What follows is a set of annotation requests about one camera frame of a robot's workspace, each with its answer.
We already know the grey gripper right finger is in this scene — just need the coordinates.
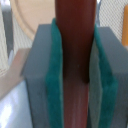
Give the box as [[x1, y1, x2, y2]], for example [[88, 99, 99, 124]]
[[89, 27, 128, 128]]

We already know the round wooden plate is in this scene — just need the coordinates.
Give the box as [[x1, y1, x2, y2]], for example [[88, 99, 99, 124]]
[[10, 0, 55, 40]]

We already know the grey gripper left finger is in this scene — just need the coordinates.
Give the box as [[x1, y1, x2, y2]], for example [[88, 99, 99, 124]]
[[23, 21, 64, 128]]

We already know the knife with orange handle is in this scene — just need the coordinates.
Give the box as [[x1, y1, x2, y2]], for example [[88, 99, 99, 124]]
[[0, 48, 33, 128]]

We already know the red-brown sausage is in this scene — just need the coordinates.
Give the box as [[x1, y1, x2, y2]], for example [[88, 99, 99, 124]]
[[55, 0, 96, 128]]

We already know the beige woven placemat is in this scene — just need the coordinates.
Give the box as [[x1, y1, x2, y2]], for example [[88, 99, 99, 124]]
[[0, 0, 128, 77]]

